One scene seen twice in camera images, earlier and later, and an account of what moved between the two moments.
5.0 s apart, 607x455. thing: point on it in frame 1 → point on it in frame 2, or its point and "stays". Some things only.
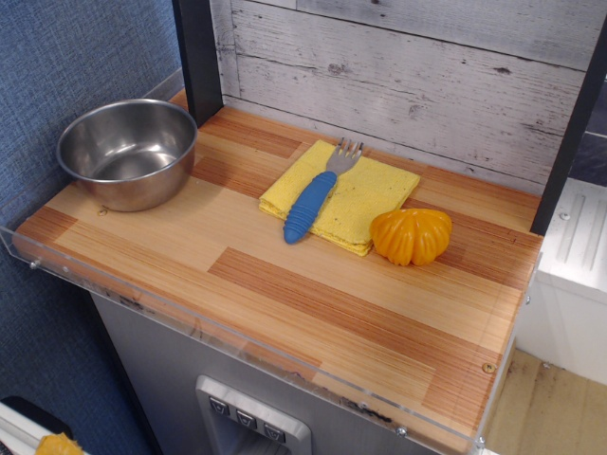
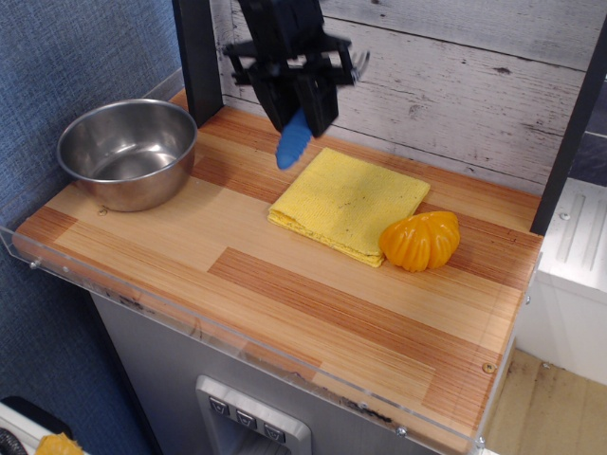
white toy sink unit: (563, 318) stays
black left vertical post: (198, 55) stays
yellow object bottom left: (59, 444) stays
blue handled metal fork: (316, 192) → (298, 132)
